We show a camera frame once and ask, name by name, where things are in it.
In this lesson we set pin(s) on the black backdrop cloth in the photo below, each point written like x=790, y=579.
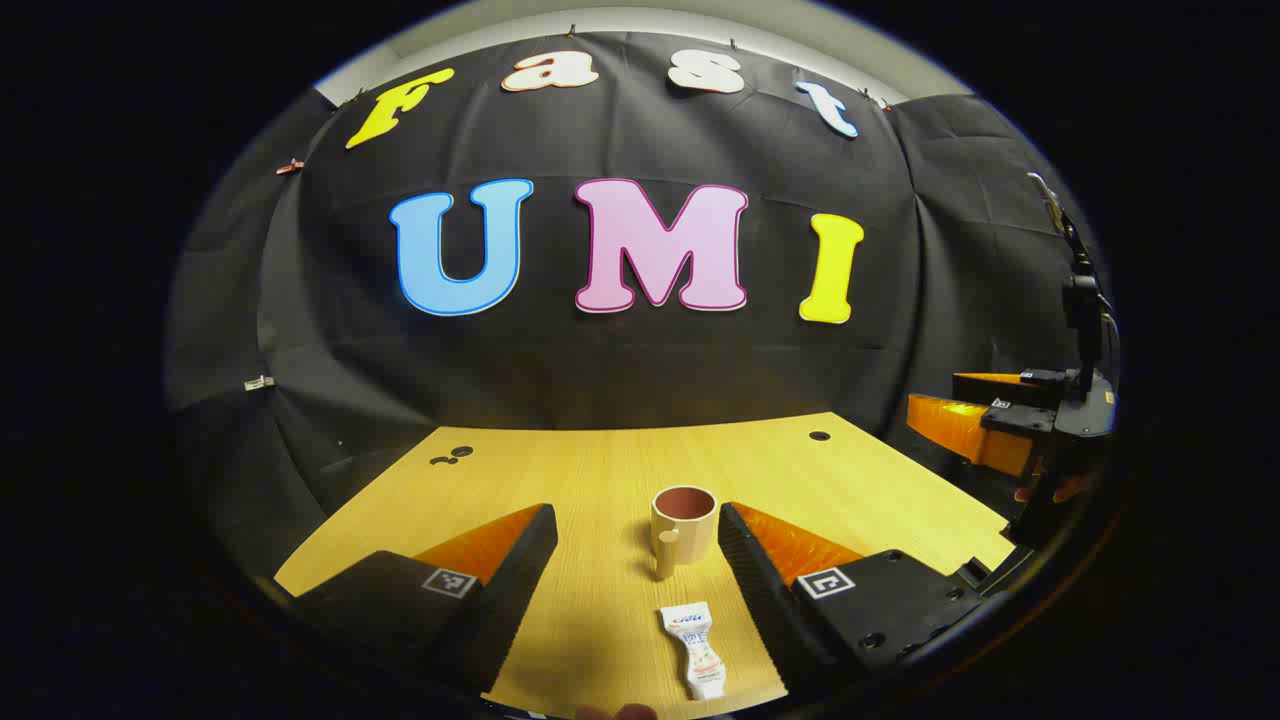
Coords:
x=600, y=370

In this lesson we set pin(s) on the red clip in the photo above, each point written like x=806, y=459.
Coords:
x=290, y=167

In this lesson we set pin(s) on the beige cup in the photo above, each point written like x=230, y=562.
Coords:
x=690, y=540

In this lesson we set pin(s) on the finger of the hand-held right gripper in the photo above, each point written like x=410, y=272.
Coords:
x=1000, y=380
x=975, y=430

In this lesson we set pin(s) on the white toothpaste tube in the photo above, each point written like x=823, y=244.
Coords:
x=695, y=650

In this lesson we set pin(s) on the wooden desktop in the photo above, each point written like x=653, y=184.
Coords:
x=600, y=480

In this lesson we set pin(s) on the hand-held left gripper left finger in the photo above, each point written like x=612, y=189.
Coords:
x=520, y=590

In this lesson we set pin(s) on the white clip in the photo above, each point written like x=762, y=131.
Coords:
x=258, y=382

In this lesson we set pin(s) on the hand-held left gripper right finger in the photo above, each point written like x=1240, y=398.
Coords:
x=760, y=600

